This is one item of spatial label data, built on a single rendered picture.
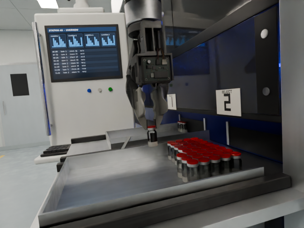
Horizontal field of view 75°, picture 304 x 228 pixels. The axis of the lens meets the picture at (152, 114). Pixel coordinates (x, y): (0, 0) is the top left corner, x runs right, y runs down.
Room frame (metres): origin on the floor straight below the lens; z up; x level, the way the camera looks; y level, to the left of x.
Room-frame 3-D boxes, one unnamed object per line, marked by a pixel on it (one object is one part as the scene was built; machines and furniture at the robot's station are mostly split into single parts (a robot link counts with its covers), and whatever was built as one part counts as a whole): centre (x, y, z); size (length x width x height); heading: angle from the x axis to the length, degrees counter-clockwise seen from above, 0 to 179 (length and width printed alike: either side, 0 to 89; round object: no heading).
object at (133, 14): (0.42, 0.00, 1.21); 0.08 x 0.08 x 0.05
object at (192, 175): (0.34, -0.06, 0.90); 0.02 x 0.02 x 0.05
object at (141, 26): (0.42, 0.00, 1.13); 0.09 x 0.08 x 0.12; 16
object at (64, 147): (1.01, 0.35, 0.82); 0.40 x 0.14 x 0.02; 99
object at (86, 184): (0.40, 0.02, 0.90); 0.34 x 0.26 x 0.04; 106
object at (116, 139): (0.76, 0.00, 0.90); 0.34 x 0.26 x 0.04; 106
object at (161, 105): (0.43, -0.02, 1.02); 0.06 x 0.03 x 0.09; 16
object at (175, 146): (0.42, -0.06, 0.90); 0.18 x 0.02 x 0.05; 16
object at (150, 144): (0.44, 0.00, 0.96); 0.02 x 0.02 x 0.04
